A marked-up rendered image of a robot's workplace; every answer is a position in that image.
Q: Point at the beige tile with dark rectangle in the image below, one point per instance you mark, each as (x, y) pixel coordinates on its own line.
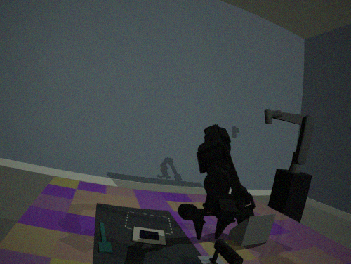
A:
(147, 235)

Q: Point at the small teal trowel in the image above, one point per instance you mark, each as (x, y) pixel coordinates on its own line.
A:
(104, 247)

